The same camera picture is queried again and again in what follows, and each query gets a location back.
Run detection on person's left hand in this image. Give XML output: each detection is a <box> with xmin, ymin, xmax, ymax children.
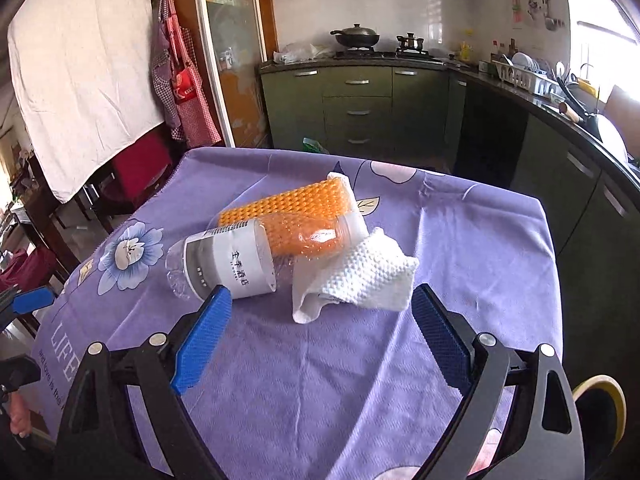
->
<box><xmin>10</xmin><ymin>392</ymin><xmax>34</xmax><ymax>439</ymax></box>

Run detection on white hanging sheet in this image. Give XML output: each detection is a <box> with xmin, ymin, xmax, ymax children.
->
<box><xmin>7</xmin><ymin>0</ymin><xmax>167</xmax><ymax>205</ymax></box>

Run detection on purple floral tablecloth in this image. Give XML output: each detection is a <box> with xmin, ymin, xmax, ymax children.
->
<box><xmin>20</xmin><ymin>146</ymin><xmax>566</xmax><ymax>480</ymax></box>

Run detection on red checkered apron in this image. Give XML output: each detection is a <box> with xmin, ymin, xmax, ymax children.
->
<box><xmin>167</xmin><ymin>0</ymin><xmax>223</xmax><ymax>149</ymax></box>

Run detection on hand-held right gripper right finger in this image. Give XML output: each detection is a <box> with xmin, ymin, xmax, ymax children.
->
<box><xmin>411</xmin><ymin>282</ymin><xmax>586</xmax><ymax>480</ymax></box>

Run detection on green kitchen cabinets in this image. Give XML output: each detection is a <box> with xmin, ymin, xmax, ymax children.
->
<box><xmin>259</xmin><ymin>62</ymin><xmax>640</xmax><ymax>261</ymax></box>

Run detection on gas stove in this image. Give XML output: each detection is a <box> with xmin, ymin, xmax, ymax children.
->
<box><xmin>330</xmin><ymin>46</ymin><xmax>447</xmax><ymax>64</ymax></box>

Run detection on orange sponge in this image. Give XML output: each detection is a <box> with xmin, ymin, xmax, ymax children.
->
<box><xmin>218</xmin><ymin>172</ymin><xmax>359</xmax><ymax>256</ymax></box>

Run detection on yellow-rimmed trash bin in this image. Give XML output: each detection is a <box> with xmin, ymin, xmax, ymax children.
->
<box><xmin>570</xmin><ymin>374</ymin><xmax>628</xmax><ymax>480</ymax></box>

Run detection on purple checkered apron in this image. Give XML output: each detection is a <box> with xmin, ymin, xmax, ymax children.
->
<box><xmin>150</xmin><ymin>0</ymin><xmax>184</xmax><ymax>142</ymax></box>

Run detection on black wok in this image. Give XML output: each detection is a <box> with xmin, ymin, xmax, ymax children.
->
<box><xmin>330</xmin><ymin>23</ymin><xmax>382</xmax><ymax>51</ymax></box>

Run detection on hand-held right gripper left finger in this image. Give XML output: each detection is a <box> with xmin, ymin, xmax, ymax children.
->
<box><xmin>52</xmin><ymin>284</ymin><xmax>233</xmax><ymax>480</ymax></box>

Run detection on white round plate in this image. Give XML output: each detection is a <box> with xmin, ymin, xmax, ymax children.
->
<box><xmin>595</xmin><ymin>115</ymin><xmax>629</xmax><ymax>164</ymax></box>

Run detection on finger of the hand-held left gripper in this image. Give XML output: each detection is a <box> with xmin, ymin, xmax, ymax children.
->
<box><xmin>0</xmin><ymin>285</ymin><xmax>56</xmax><ymax>332</ymax></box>

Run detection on red chair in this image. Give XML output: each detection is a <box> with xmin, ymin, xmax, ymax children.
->
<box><xmin>111</xmin><ymin>132</ymin><xmax>174</xmax><ymax>207</ymax></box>

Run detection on glass sliding door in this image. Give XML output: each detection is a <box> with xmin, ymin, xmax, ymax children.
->
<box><xmin>192</xmin><ymin>0</ymin><xmax>274</xmax><ymax>149</ymax></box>

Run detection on hanging kitchen utensils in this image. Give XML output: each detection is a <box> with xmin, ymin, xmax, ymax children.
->
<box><xmin>509</xmin><ymin>0</ymin><xmax>567</xmax><ymax>32</ymax></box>

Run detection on white dish rack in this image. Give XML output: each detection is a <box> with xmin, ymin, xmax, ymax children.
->
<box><xmin>492</xmin><ymin>52</ymin><xmax>564</xmax><ymax>97</ymax></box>

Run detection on clear plastic bag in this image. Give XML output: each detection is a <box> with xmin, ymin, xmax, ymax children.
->
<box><xmin>275</xmin><ymin>42</ymin><xmax>334</xmax><ymax>64</ymax></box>

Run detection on clear plastic bottle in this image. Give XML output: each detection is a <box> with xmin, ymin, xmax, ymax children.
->
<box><xmin>165</xmin><ymin>209</ymin><xmax>371</xmax><ymax>306</ymax></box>

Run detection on wooden cutting board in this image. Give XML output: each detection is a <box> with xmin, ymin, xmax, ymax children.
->
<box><xmin>602</xmin><ymin>85</ymin><xmax>640</xmax><ymax>127</ymax></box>

